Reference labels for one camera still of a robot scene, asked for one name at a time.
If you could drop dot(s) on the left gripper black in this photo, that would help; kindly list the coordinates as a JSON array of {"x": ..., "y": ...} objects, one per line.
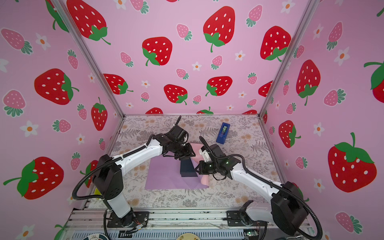
[{"x": 189, "y": 153}]

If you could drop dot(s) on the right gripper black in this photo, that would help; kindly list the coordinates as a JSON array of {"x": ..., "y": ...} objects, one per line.
[{"x": 201, "y": 170}]

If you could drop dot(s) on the dark grey gift box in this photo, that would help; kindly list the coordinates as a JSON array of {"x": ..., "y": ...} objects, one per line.
[{"x": 187, "y": 169}]

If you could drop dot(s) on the purple wrapping paper sheet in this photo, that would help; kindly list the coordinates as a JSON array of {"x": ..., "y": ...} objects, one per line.
[{"x": 164, "y": 174}]

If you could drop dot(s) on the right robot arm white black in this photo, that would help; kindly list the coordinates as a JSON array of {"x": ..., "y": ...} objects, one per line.
[{"x": 287, "y": 209}]

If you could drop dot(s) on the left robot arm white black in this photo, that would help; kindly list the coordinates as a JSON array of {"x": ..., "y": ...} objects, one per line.
[{"x": 108, "y": 175}]

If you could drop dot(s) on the blue tape dispenser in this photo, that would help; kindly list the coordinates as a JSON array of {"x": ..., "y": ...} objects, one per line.
[{"x": 223, "y": 133}]

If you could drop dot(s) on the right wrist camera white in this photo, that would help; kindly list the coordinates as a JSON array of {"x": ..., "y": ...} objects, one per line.
[{"x": 205, "y": 155}]

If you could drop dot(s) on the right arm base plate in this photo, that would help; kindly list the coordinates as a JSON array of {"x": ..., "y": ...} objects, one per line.
[{"x": 246, "y": 219}]

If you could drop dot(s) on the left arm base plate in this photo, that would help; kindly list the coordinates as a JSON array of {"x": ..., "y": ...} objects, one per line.
[{"x": 131, "y": 220}]

